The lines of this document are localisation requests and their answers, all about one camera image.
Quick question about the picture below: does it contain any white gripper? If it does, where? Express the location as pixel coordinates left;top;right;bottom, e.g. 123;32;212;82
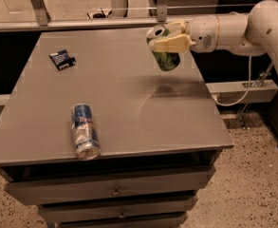
150;15;219;53

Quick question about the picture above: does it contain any green soda can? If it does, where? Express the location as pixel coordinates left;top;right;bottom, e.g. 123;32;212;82
146;25;180;71

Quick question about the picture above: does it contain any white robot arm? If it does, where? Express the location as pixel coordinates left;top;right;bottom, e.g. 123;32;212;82
147;0;278;75

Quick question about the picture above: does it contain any blue silver energy drink can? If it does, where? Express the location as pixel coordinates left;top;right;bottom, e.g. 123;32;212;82
71;104;101;160

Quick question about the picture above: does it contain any black object behind glass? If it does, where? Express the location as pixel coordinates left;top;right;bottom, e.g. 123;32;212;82
86;9;112;19

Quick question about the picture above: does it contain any dark blue snack packet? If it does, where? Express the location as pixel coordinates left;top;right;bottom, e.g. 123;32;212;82
49;49;76;70

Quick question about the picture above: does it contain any grey middle drawer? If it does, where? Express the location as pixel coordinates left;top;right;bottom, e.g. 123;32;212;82
38;194;197;223

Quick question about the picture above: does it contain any grey drawer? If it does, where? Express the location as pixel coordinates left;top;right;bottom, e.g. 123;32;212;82
60;212;187;228
38;194;197;223
5;165;215;205

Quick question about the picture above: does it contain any grey bottom drawer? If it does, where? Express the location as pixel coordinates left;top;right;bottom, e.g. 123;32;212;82
60;212;187;228

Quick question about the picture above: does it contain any grey top drawer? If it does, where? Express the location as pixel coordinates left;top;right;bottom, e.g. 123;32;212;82
5;165;215;205

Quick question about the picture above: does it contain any white cable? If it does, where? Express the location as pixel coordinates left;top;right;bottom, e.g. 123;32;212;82
212;54;254;107

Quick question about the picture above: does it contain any metal railing frame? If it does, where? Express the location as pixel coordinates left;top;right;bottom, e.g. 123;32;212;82
0;0;278;33

